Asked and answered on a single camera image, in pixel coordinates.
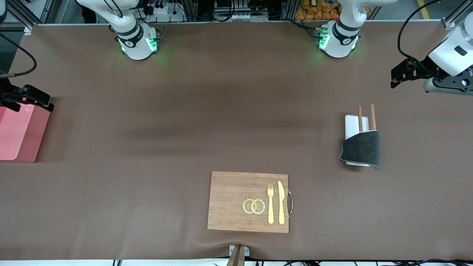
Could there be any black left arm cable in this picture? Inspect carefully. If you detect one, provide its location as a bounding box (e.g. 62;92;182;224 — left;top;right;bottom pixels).
397;0;442;71

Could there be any white power strip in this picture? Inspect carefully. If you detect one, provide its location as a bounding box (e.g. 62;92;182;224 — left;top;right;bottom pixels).
139;3;186;23

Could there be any orange snack packs pile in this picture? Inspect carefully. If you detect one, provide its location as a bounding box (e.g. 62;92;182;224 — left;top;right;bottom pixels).
295;0;371;21

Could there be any yellow fork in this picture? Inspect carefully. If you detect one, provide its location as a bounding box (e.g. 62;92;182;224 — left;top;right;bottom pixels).
267;184;275;225

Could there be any white towel rack base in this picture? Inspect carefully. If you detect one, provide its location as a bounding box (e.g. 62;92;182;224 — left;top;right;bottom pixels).
344;115;371;167

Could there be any pink box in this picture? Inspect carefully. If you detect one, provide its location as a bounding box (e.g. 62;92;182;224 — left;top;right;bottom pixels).
0;98;51;163

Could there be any aluminium frame profile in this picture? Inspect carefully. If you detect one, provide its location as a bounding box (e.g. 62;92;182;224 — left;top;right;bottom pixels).
442;0;473;30
7;0;56;34

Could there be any wooden cutting board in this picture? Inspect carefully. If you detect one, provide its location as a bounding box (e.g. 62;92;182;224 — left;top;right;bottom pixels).
207;171;290;234

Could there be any dark grey cloth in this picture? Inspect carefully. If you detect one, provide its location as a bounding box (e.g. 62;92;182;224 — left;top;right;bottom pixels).
339;130;381;170

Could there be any yellow knife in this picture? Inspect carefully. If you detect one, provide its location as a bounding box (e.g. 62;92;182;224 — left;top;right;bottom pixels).
277;181;286;225

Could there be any camera stand bracket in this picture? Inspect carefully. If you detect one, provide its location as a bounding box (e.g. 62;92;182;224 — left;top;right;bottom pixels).
226;245;250;266

